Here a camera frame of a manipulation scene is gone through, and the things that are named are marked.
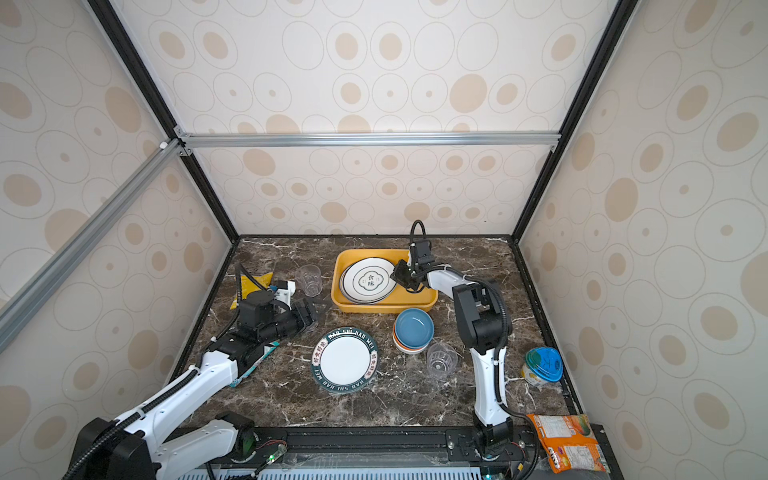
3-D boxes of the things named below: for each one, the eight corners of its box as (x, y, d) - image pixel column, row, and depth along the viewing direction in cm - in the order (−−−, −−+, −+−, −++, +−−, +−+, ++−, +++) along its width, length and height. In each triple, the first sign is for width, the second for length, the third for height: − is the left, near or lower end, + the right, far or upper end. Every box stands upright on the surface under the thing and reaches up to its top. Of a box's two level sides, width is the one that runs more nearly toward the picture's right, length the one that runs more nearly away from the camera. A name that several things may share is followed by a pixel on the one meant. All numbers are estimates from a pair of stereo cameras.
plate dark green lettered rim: (307, 394, 84) (305, 391, 82) (318, 331, 96) (316, 327, 94) (377, 394, 84) (376, 391, 82) (379, 331, 96) (378, 327, 94)
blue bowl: (405, 359, 90) (406, 343, 81) (395, 330, 96) (395, 312, 88) (434, 350, 92) (438, 334, 83) (422, 322, 98) (425, 304, 89)
